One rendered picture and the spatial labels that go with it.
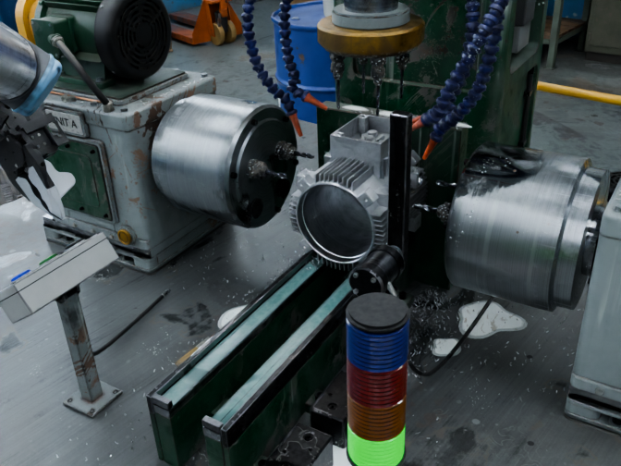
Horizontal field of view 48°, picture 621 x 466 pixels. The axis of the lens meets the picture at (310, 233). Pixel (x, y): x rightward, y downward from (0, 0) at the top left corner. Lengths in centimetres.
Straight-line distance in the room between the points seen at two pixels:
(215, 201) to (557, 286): 63
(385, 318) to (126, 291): 92
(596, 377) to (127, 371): 77
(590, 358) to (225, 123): 74
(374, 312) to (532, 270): 46
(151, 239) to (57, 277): 46
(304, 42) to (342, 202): 194
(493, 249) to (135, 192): 73
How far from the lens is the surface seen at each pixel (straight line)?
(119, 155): 144
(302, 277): 125
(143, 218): 147
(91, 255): 110
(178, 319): 138
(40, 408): 126
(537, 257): 106
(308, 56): 326
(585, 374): 114
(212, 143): 130
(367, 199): 115
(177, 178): 136
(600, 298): 106
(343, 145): 123
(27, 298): 104
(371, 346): 64
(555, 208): 106
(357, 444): 74
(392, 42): 113
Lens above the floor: 160
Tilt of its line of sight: 30 degrees down
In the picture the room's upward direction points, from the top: 2 degrees counter-clockwise
